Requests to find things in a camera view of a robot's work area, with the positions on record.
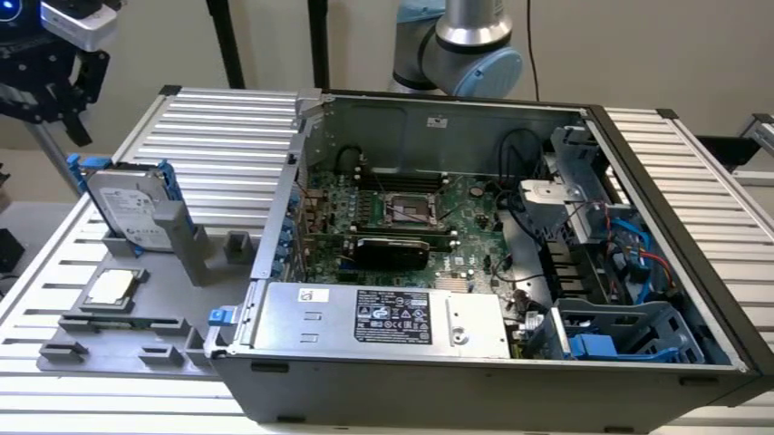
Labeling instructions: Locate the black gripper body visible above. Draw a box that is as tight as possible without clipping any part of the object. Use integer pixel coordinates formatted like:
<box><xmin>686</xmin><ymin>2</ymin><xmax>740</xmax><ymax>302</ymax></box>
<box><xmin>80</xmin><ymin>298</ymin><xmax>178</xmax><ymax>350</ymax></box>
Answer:
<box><xmin>0</xmin><ymin>38</ymin><xmax>82</xmax><ymax>125</ymax></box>

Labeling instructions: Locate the hard disk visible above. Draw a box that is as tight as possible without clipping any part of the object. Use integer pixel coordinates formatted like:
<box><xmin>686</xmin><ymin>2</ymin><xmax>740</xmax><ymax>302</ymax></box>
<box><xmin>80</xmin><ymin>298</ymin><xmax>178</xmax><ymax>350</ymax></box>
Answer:
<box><xmin>66</xmin><ymin>153</ymin><xmax>187</xmax><ymax>256</ymax></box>

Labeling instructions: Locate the silver metal pole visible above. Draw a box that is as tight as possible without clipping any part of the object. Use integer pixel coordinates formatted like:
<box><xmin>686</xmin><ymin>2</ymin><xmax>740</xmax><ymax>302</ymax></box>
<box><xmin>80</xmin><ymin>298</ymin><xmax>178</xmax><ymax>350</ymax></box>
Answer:
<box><xmin>22</xmin><ymin>119</ymin><xmax>84</xmax><ymax>197</ymax></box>

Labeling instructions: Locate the black stand pole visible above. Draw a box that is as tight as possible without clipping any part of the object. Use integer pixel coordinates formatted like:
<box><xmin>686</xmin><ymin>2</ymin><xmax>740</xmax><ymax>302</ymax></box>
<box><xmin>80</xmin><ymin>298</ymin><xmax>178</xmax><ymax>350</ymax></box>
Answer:
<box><xmin>306</xmin><ymin>0</ymin><xmax>331</xmax><ymax>90</ymax></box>
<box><xmin>205</xmin><ymin>0</ymin><xmax>247</xmax><ymax>90</ymax></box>

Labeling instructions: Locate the small black box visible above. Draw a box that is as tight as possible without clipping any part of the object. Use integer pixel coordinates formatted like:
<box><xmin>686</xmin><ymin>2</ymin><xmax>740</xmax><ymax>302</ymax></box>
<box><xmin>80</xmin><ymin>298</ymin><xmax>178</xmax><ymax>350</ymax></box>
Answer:
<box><xmin>0</xmin><ymin>228</ymin><xmax>28</xmax><ymax>274</ymax></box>

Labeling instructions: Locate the silver CPU chip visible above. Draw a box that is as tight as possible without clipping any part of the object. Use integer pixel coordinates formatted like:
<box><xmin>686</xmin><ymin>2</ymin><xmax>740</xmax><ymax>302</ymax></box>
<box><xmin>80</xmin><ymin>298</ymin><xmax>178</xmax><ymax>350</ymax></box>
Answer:
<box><xmin>87</xmin><ymin>270</ymin><xmax>144</xmax><ymax>304</ymax></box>

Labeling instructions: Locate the grey parts rack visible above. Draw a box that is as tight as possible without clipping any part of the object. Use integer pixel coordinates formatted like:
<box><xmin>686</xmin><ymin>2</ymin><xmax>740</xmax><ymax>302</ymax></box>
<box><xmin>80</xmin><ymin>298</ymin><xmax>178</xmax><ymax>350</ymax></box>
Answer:
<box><xmin>35</xmin><ymin>201</ymin><xmax>267</xmax><ymax>373</ymax></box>

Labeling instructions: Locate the green RAM stick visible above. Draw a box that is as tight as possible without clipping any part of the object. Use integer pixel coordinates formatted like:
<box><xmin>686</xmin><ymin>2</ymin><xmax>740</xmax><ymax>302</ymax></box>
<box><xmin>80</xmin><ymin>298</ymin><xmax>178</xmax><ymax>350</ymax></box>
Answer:
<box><xmin>86</xmin><ymin>319</ymin><xmax>183</xmax><ymax>330</ymax></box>

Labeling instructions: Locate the blue case latch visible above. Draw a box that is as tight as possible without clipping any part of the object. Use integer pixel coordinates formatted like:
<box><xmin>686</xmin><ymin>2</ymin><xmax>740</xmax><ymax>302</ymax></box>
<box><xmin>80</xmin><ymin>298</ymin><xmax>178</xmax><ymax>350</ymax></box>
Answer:
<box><xmin>207</xmin><ymin>305</ymin><xmax>238</xmax><ymax>327</ymax></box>

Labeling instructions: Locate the CPU socket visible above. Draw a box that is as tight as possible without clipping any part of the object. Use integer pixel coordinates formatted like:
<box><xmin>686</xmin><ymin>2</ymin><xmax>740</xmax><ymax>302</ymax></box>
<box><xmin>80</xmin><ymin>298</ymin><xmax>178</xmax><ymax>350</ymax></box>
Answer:
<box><xmin>374</xmin><ymin>189</ymin><xmax>453</xmax><ymax>227</ymax></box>

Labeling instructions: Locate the black graphics card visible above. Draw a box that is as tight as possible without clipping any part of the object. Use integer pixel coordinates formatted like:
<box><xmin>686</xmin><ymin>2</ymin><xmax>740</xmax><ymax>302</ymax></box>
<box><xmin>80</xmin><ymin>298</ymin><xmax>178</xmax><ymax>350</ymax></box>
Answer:
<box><xmin>343</xmin><ymin>234</ymin><xmax>434</xmax><ymax>273</ymax></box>

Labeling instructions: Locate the silver power supply unit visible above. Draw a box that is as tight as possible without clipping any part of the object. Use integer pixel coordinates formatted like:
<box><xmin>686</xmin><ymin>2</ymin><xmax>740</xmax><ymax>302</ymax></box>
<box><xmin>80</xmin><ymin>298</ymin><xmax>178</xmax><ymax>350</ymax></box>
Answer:
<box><xmin>241</xmin><ymin>281</ymin><xmax>513</xmax><ymax>362</ymax></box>

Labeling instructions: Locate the green motherboard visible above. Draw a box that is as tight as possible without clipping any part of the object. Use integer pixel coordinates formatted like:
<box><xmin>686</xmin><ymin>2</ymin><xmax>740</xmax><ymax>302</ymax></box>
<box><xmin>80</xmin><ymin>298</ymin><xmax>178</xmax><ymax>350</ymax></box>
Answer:
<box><xmin>295</xmin><ymin>169</ymin><xmax>529</xmax><ymax>292</ymax></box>

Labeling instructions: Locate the grey metal drive cage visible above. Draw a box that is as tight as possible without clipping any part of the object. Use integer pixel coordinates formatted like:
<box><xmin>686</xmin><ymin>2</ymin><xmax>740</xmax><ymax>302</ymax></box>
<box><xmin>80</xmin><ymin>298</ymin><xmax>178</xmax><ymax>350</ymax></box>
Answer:
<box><xmin>518</xmin><ymin>125</ymin><xmax>638</xmax><ymax>247</ymax></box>

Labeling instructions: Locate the open black PC case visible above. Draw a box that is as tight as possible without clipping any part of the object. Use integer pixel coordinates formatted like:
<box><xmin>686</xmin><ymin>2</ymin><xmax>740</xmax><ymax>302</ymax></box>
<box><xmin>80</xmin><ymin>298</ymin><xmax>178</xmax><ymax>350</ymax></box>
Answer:
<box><xmin>203</xmin><ymin>87</ymin><xmax>774</xmax><ymax>430</ymax></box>

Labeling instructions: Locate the blue bay clip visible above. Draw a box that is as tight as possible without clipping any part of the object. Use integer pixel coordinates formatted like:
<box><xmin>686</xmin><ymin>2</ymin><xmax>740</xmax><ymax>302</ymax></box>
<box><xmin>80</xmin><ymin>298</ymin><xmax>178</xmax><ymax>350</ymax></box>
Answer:
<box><xmin>570</xmin><ymin>333</ymin><xmax>620</xmax><ymax>362</ymax></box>

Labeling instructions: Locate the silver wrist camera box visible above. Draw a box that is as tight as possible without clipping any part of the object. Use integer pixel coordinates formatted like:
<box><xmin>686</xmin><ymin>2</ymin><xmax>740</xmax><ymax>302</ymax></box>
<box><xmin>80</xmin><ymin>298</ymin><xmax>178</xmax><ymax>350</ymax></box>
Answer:
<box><xmin>38</xmin><ymin>0</ymin><xmax>120</xmax><ymax>53</ymax></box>

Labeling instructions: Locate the black looped wire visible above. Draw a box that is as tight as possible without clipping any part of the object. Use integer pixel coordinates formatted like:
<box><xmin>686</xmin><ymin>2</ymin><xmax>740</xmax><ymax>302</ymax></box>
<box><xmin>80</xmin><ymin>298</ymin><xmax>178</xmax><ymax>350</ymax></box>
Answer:
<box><xmin>497</xmin><ymin>127</ymin><xmax>547</xmax><ymax>183</ymax></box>

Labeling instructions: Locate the thin black cable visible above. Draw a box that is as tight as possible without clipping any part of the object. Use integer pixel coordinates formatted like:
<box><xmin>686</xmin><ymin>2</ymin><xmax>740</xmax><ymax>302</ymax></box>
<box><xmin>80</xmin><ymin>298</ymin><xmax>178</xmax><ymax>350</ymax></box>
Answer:
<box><xmin>527</xmin><ymin>0</ymin><xmax>543</xmax><ymax>102</ymax></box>

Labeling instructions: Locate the blue wire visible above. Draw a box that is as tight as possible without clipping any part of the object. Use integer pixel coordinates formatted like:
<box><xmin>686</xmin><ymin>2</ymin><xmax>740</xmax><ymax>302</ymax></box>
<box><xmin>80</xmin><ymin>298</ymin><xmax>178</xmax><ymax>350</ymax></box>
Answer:
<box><xmin>609</xmin><ymin>216</ymin><xmax>674</xmax><ymax>310</ymax></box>

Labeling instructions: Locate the red wire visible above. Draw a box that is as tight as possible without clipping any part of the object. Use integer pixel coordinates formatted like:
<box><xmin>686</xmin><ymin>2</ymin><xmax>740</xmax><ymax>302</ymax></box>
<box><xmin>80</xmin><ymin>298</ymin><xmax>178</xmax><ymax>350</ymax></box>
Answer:
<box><xmin>640</xmin><ymin>250</ymin><xmax>678</xmax><ymax>292</ymax></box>

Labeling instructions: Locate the aluminium frame profile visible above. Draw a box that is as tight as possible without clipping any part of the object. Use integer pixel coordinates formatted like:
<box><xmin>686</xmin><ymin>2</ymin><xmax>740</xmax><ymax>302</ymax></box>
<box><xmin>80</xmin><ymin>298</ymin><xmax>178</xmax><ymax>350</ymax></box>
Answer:
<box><xmin>730</xmin><ymin>112</ymin><xmax>774</xmax><ymax>188</ymax></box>

